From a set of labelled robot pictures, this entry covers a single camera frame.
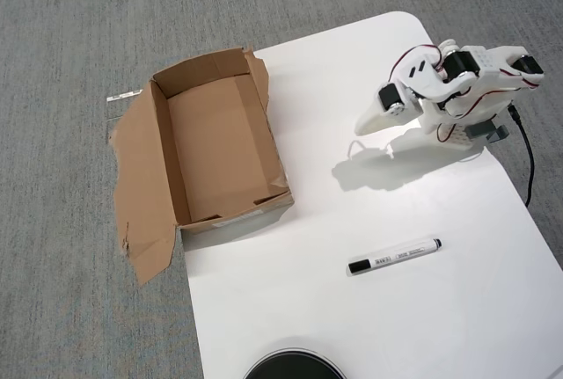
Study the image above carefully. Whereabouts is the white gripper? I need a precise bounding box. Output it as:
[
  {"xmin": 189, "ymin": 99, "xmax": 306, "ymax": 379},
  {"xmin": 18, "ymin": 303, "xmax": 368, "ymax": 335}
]
[{"xmin": 355, "ymin": 50, "xmax": 476, "ymax": 135}]

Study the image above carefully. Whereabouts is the white marker pen black cap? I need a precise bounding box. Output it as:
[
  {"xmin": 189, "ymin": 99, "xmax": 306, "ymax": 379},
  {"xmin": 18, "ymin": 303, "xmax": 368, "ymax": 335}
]
[{"xmin": 347, "ymin": 237, "xmax": 443, "ymax": 276}]

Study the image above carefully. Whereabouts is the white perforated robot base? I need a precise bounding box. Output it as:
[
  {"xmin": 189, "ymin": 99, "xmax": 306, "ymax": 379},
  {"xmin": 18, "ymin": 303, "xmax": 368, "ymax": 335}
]
[{"xmin": 417, "ymin": 104, "xmax": 501, "ymax": 152}]

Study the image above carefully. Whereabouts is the open brown cardboard box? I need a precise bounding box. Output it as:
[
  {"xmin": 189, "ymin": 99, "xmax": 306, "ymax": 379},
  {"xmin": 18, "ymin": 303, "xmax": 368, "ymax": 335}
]
[{"xmin": 106, "ymin": 44, "xmax": 295, "ymax": 287}]

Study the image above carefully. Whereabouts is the grey table clamp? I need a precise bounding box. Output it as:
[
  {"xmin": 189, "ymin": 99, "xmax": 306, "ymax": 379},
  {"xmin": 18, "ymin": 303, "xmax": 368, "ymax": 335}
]
[{"xmin": 466, "ymin": 120, "xmax": 510, "ymax": 145}]

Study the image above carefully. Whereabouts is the white tape strip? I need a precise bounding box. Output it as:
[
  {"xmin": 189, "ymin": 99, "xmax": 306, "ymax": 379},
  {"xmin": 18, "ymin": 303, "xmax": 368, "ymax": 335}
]
[{"xmin": 106, "ymin": 88, "xmax": 145, "ymax": 103}]

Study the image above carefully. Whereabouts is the black round object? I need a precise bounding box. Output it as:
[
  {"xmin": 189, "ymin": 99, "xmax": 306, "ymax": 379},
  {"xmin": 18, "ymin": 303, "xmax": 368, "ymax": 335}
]
[{"xmin": 243, "ymin": 347, "xmax": 348, "ymax": 379}]

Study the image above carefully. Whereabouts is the black power cable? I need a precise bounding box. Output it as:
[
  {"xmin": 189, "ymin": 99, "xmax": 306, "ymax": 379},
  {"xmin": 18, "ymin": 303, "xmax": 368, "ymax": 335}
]
[{"xmin": 508, "ymin": 104, "xmax": 536, "ymax": 208}]

